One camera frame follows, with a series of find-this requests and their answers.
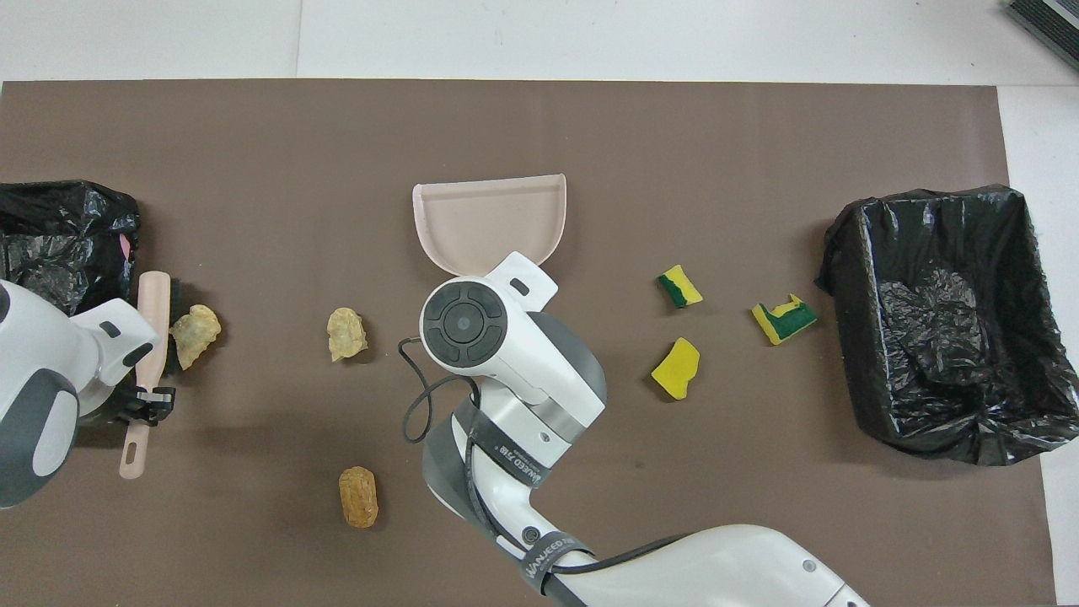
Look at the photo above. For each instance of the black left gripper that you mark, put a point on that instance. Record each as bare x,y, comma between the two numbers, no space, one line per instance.
131,406

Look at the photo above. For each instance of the pale yellow sponge chunk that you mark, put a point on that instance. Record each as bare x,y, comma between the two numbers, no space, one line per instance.
346,334
195,335

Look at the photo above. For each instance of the beige hand brush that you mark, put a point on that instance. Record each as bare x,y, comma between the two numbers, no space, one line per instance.
154,312

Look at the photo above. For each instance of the orange-brown oval sponge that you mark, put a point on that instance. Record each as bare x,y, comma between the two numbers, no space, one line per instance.
358,497

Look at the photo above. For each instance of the beige plastic dustpan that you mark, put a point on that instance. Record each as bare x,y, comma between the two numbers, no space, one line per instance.
489,223

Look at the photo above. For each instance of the plain yellow sponge piece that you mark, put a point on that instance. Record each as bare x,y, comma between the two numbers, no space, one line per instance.
674,369

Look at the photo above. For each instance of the small yellow green sponge piece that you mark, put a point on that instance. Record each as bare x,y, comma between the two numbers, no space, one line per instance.
684,288

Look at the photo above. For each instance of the notched yellow green sponge piece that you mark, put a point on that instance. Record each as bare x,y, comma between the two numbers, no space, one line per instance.
780,324

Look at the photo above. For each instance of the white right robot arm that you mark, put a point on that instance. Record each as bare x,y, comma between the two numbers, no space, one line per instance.
523,354

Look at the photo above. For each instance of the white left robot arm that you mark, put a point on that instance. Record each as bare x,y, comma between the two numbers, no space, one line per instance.
42,371

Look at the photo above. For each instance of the black bag bin, pink spot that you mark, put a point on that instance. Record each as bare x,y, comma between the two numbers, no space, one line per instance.
50,228

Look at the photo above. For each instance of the black bag lined bin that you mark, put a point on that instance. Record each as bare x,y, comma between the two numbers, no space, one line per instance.
893,253

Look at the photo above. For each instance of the brown table mat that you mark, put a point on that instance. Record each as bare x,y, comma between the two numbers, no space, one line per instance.
590,135

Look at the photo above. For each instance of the dark ribbed device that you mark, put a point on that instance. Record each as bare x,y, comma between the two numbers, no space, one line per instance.
1054,21

